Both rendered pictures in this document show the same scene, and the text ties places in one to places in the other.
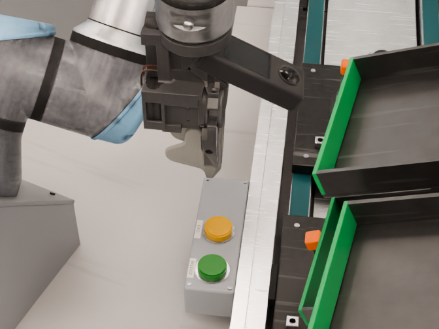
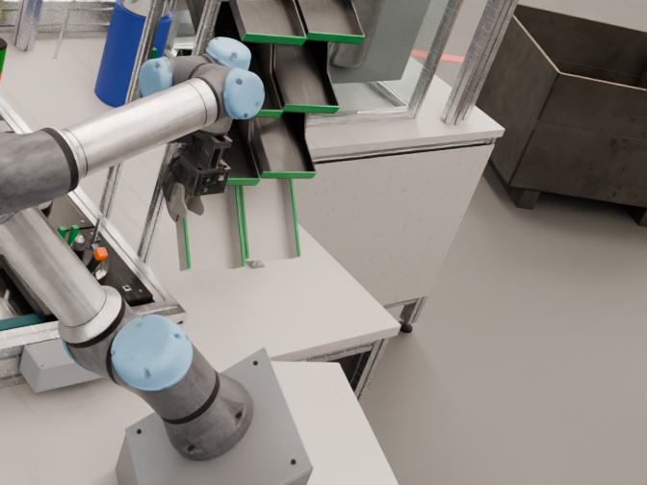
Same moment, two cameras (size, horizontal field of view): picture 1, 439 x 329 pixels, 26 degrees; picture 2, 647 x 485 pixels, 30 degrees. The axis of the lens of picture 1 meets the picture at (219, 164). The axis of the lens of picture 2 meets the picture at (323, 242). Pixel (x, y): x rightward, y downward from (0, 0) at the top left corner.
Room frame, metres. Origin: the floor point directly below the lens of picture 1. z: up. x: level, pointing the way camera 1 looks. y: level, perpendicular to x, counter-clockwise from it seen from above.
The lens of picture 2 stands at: (2.12, 1.29, 2.39)
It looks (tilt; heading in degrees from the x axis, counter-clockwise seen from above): 31 degrees down; 215
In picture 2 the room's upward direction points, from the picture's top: 20 degrees clockwise
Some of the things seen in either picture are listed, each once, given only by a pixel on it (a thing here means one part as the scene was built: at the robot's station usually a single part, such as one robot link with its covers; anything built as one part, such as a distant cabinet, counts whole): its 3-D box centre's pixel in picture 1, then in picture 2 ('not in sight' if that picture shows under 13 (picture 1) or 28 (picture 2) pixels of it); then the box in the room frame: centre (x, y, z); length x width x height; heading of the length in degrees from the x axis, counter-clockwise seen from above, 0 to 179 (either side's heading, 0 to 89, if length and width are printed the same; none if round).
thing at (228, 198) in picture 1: (218, 243); (80, 357); (0.87, 0.00, 0.93); 0.21 x 0.07 x 0.06; 173
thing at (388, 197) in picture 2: not in sight; (276, 197); (-0.64, -0.85, 0.43); 1.11 x 0.68 x 0.86; 173
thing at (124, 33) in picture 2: not in sight; (133, 53); (0.07, -0.92, 1.00); 0.16 x 0.16 x 0.27
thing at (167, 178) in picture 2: not in sight; (175, 178); (0.75, 0.00, 1.31); 0.05 x 0.02 x 0.09; 173
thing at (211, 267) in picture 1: (211, 269); not in sight; (0.80, 0.01, 0.96); 0.04 x 0.04 x 0.02
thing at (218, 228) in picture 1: (218, 230); not in sight; (0.87, 0.00, 0.96); 0.04 x 0.04 x 0.02
